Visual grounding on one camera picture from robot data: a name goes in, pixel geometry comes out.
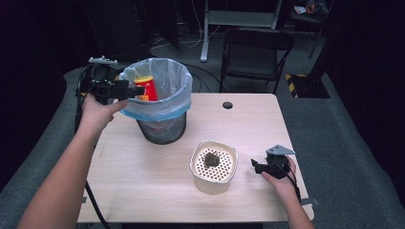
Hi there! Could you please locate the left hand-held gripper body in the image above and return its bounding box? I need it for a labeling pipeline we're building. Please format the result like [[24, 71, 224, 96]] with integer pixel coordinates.
[[77, 55, 130, 105]]

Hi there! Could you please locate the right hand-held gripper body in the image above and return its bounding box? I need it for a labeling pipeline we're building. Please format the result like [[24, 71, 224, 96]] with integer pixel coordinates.
[[259, 144, 297, 180]]

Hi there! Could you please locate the red and yellow bottle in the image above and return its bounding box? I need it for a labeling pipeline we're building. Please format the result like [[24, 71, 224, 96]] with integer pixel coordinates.
[[133, 75, 160, 102]]

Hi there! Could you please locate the pale blue plastic bin liner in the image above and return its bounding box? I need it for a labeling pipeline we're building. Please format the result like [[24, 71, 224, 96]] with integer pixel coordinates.
[[117, 57, 194, 122]]

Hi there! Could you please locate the dark tea residue clump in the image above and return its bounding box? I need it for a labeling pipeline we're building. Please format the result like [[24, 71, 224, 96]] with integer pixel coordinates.
[[203, 151, 222, 169]]

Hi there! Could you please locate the black mesh trash bin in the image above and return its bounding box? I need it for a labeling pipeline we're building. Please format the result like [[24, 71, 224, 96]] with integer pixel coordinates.
[[136, 111, 187, 146]]

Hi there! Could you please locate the white container with perforated strainer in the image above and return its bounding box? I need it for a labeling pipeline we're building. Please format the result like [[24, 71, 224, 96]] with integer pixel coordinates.
[[189, 139, 240, 196]]

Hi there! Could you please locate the person's right hand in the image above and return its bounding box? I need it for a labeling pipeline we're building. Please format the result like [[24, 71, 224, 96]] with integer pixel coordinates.
[[261, 156, 299, 200]]

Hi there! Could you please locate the person's left hand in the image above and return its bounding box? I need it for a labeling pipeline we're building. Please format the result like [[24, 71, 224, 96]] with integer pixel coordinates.
[[78, 94, 130, 134]]

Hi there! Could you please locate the black folding chair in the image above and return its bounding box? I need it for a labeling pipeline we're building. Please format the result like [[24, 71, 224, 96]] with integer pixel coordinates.
[[219, 27, 296, 95]]

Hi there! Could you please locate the dark cluttered cart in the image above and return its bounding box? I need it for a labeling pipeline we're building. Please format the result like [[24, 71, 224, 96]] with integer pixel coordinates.
[[289, 0, 333, 60]]

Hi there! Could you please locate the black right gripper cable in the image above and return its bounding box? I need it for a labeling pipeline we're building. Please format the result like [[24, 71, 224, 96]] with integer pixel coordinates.
[[269, 158, 303, 203]]

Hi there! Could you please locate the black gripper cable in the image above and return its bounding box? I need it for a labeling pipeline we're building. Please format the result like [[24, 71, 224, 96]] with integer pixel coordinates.
[[269, 158, 303, 203], [74, 65, 112, 229]]

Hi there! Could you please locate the black floor cable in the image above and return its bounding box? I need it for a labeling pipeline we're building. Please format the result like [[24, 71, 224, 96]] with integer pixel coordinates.
[[185, 63, 225, 94]]

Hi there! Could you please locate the black base plate striped edge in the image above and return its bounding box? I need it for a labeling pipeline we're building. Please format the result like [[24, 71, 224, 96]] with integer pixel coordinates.
[[285, 73, 331, 99]]

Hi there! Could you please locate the white floor cable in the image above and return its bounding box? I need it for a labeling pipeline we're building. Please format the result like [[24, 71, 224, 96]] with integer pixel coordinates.
[[178, 0, 222, 50]]

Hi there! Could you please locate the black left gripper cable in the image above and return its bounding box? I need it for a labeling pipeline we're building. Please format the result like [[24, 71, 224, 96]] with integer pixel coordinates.
[[74, 65, 112, 229]]

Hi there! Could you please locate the grey metal desk frame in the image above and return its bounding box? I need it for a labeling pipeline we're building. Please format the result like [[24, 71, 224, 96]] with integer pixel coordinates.
[[200, 0, 284, 63]]

